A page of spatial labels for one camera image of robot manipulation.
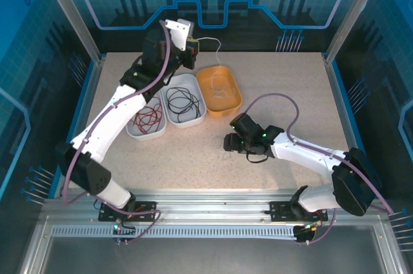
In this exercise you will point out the orange plastic tray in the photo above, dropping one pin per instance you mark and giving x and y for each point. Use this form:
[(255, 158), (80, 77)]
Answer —
[(222, 111)]

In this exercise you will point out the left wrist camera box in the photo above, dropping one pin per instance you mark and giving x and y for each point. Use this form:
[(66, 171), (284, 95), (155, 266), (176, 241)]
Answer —
[(177, 32)]

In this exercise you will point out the aluminium side rail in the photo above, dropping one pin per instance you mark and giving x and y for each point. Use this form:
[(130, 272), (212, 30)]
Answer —
[(339, 93), (90, 93)]

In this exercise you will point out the aluminium frame rail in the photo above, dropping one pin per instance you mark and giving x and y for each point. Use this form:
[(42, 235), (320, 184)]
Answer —
[(209, 203)]

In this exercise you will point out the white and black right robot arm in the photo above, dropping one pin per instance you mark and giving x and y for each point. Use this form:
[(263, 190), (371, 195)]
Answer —
[(306, 154)]

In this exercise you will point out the aluminium corner post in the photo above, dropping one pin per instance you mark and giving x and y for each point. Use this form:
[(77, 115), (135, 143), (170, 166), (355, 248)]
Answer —
[(75, 13), (353, 13)]

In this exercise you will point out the large white plastic tray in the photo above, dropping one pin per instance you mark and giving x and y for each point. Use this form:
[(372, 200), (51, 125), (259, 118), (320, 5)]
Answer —
[(185, 124)]

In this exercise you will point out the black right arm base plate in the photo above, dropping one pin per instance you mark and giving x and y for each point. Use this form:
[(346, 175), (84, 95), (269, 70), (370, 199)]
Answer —
[(280, 211)]

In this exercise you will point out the small white plastic tray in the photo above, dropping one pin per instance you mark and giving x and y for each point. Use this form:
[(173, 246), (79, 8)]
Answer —
[(146, 137)]

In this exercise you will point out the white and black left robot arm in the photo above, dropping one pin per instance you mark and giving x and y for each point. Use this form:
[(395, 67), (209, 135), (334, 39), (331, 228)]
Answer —
[(109, 125)]

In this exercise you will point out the grey metal panel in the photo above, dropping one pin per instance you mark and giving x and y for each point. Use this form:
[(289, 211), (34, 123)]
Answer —
[(206, 254)]

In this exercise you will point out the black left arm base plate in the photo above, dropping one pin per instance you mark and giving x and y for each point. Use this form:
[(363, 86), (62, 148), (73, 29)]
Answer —
[(106, 212)]

